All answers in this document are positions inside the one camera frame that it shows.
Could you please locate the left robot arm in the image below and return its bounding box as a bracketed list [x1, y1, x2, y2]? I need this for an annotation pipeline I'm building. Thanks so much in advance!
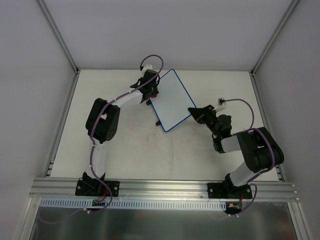
[81, 65, 160, 195]

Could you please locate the white slotted cable duct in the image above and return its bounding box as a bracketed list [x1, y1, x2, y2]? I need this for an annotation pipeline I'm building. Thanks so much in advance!
[39, 197, 227, 212]

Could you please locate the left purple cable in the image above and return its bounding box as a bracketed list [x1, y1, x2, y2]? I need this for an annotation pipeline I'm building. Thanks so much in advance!
[37, 54, 165, 223]

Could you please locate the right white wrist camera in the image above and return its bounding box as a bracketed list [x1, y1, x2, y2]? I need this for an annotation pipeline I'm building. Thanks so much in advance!
[214, 97, 226, 113]

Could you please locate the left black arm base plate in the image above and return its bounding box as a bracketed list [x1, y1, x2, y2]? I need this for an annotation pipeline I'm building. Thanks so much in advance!
[75, 178, 120, 197]

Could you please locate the aluminium frame post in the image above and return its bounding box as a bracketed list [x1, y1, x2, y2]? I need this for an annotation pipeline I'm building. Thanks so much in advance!
[250, 0, 300, 76]
[35, 0, 79, 74]

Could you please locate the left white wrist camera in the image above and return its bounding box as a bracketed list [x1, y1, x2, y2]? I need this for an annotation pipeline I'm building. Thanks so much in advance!
[139, 64, 153, 77]

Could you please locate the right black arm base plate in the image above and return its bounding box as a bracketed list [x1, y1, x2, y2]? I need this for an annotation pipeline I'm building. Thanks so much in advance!
[207, 182, 253, 200]

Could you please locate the right aluminium frame post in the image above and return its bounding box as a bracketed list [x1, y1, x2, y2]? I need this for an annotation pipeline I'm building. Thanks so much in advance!
[250, 0, 300, 76]

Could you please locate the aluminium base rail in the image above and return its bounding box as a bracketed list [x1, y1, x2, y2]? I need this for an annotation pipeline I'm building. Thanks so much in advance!
[28, 177, 300, 202]

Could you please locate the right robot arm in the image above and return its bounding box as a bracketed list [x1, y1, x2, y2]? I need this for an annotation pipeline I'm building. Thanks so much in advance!
[188, 105, 284, 200]

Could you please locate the left aluminium frame post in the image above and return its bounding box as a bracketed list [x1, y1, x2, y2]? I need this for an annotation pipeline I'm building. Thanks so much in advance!
[35, 0, 79, 74]

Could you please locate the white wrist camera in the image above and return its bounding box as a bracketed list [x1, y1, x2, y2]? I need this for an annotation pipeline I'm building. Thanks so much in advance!
[139, 64, 153, 77]
[214, 97, 226, 113]

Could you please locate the blue framed whiteboard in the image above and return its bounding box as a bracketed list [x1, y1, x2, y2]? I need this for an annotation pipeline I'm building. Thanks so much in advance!
[150, 69, 196, 133]

